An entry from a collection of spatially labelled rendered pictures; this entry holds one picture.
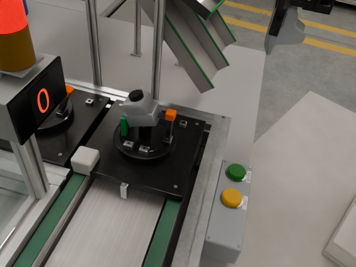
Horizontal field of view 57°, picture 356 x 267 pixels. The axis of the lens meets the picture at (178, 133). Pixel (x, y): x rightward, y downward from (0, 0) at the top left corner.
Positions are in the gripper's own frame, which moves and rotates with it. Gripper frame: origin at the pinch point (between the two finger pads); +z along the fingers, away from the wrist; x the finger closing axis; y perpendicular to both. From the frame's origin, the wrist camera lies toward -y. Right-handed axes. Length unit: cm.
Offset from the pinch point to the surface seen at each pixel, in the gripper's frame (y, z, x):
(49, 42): -73, 37, 42
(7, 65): -31.1, -3.6, -26.3
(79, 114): -37.6, 26.3, -1.9
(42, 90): -29.2, 1.4, -23.6
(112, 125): -28.9, 26.3, -2.8
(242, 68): -2, 37, 54
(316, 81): 66, 123, 204
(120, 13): -67, 47, 95
